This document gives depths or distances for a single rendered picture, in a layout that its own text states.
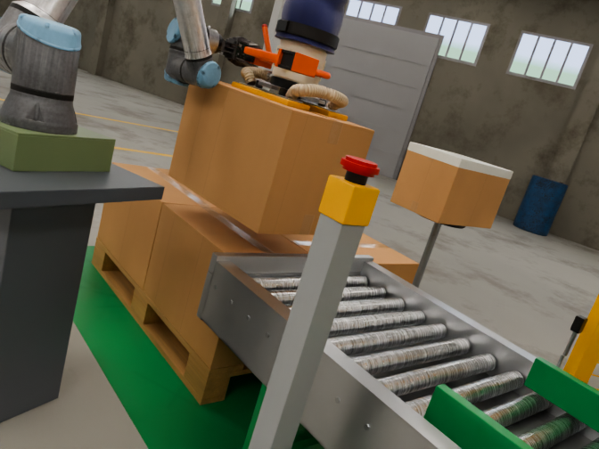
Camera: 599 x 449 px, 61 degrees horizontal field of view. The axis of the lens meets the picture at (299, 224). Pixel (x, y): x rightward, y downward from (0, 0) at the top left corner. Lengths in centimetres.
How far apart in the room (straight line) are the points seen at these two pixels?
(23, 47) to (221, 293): 80
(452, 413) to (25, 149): 114
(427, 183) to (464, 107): 719
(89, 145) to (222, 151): 48
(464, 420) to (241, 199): 97
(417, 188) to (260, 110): 177
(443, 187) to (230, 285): 194
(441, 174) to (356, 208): 230
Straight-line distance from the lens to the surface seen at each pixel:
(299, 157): 162
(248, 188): 167
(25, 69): 149
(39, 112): 147
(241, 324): 142
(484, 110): 1028
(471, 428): 111
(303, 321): 95
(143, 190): 151
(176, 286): 204
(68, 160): 150
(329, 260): 90
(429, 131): 1045
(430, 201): 319
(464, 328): 171
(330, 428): 121
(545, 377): 153
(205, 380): 189
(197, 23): 176
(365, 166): 87
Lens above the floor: 112
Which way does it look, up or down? 14 degrees down
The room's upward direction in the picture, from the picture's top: 17 degrees clockwise
